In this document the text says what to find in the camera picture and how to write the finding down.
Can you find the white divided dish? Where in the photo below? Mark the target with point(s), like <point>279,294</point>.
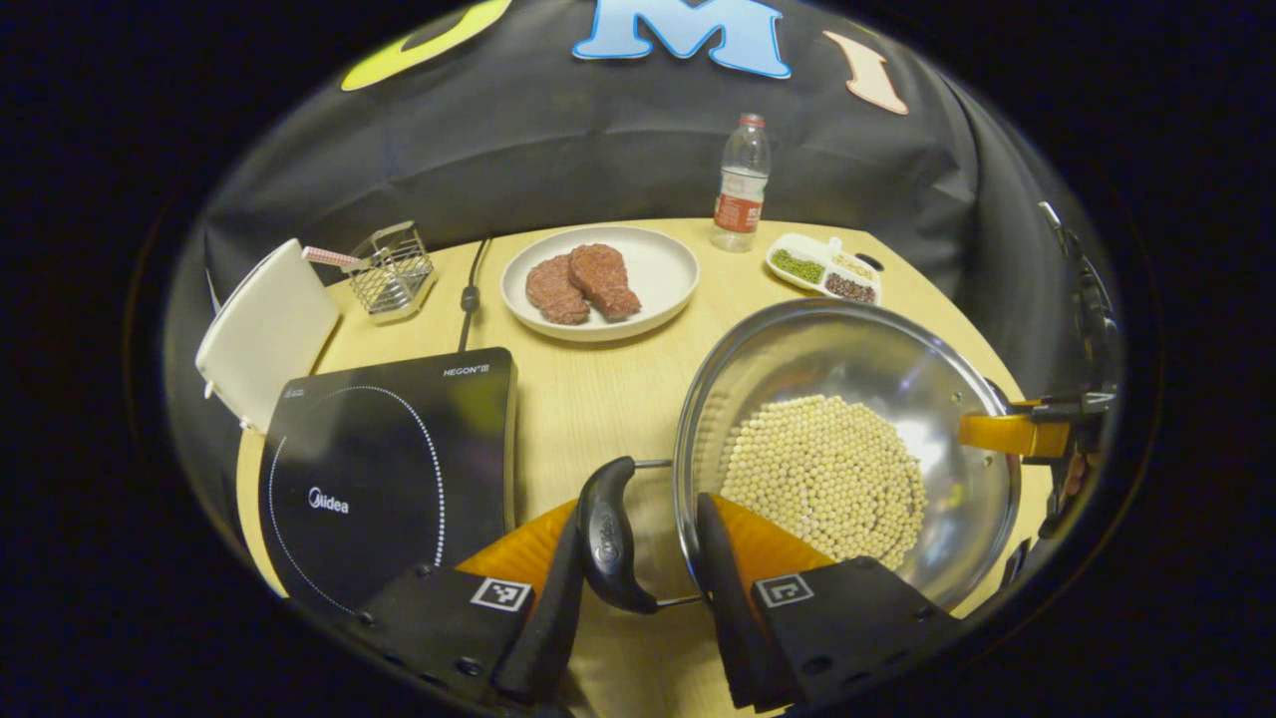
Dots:
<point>819,244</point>

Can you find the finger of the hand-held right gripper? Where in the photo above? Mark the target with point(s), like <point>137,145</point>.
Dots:
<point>1017,434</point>

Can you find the stainless steel pot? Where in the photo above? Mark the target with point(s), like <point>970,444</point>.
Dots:
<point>847,349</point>

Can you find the white round plate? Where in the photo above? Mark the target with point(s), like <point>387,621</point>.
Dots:
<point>668,274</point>

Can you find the pile of yellow soybeans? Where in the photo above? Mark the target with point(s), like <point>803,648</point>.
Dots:
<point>827,479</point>

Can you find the black desk grommet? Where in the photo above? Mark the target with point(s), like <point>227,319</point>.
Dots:
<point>870,262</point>

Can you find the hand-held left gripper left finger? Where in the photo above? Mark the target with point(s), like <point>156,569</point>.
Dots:
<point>548,638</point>

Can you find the brown meat patty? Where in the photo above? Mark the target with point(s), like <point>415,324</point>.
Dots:
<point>603,279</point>
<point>556,294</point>

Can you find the black induction cooktop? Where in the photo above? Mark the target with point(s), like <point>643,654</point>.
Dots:
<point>379,469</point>

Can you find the pile of green beans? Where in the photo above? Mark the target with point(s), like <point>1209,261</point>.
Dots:
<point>797,266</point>

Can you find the pile of pale beans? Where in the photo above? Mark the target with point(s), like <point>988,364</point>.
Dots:
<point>855,266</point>

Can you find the pile of dark red beans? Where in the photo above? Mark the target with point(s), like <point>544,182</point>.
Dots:
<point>850,288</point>

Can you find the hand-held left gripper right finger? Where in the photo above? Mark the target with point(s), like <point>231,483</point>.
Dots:
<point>733,618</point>

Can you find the white toaster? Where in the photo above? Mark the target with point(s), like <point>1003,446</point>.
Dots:
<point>269,329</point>

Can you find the clear plastic water bottle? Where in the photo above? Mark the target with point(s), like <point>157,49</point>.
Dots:
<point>742,189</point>

